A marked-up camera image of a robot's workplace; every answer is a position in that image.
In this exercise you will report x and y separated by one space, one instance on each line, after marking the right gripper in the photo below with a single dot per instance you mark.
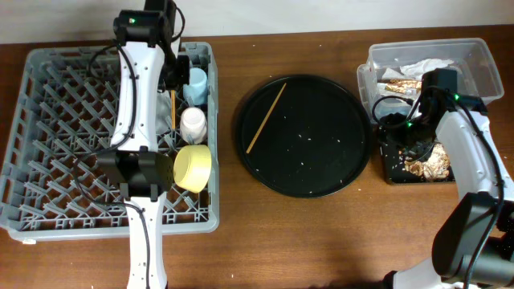
394 134

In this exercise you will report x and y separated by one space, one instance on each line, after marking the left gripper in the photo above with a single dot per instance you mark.
177 75

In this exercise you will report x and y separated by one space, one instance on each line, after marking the light blue cup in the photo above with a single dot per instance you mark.
195 92

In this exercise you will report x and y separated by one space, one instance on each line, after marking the grey round plate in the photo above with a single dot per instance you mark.
163 110

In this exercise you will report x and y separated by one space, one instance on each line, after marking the brown food scraps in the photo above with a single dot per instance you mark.
435 168

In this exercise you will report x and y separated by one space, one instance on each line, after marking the gold foil wrapper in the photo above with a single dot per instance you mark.
409 87

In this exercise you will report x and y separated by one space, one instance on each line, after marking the pink cup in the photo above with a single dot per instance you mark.
193 126

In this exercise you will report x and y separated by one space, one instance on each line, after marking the white napkin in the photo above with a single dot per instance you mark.
413 71

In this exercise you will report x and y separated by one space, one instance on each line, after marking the yellow bowl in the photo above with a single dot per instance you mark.
192 166

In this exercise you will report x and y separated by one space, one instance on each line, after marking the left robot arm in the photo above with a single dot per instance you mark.
147 45

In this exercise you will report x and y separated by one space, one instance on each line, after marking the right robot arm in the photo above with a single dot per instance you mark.
474 247

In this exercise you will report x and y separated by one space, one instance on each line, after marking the grey dishwasher rack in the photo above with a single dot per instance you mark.
66 107

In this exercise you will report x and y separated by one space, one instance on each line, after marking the black rectangular tray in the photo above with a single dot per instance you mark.
393 163

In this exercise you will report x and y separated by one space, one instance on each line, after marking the clear plastic bin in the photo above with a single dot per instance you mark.
477 73

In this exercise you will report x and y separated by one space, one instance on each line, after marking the round black tray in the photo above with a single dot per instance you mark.
317 140

